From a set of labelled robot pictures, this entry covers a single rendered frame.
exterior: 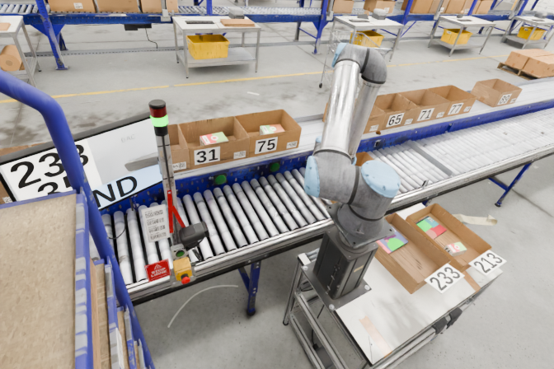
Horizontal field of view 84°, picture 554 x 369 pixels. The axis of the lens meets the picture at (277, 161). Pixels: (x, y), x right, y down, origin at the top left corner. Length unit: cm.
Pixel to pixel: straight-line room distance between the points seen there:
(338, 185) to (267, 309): 145
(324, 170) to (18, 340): 90
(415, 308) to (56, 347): 154
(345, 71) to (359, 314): 111
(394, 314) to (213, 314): 122
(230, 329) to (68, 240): 186
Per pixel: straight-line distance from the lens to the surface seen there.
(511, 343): 299
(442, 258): 194
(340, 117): 125
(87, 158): 117
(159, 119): 103
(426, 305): 181
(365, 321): 163
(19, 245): 57
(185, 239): 135
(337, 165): 113
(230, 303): 240
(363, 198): 115
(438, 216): 224
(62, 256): 53
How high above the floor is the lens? 213
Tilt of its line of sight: 37 degrees down
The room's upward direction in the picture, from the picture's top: 8 degrees clockwise
